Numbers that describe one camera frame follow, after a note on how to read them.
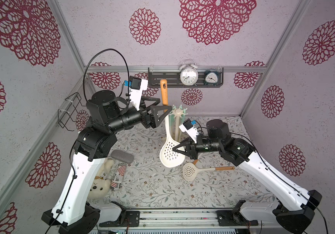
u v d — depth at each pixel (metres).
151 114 0.42
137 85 0.40
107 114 0.36
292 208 0.39
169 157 0.59
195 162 0.95
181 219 0.75
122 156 0.95
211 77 0.90
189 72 0.88
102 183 0.80
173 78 0.93
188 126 0.53
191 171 0.89
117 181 0.83
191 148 0.52
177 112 0.68
